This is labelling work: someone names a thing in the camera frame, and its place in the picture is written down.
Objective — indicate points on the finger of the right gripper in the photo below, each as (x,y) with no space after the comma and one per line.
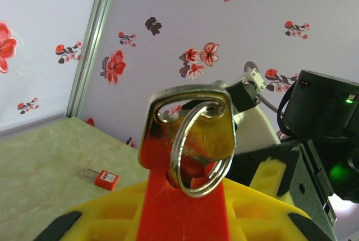
(269,173)

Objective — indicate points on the aluminium corner post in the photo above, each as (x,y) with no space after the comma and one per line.
(92,42)

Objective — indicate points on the aluminium wall rail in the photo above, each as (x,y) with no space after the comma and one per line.
(28,127)

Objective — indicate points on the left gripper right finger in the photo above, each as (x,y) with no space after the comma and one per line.
(266,218)

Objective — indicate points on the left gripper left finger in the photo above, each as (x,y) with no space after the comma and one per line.
(106,213)

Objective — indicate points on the red safety padlock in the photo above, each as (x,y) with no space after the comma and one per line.
(106,180)
(168,218)

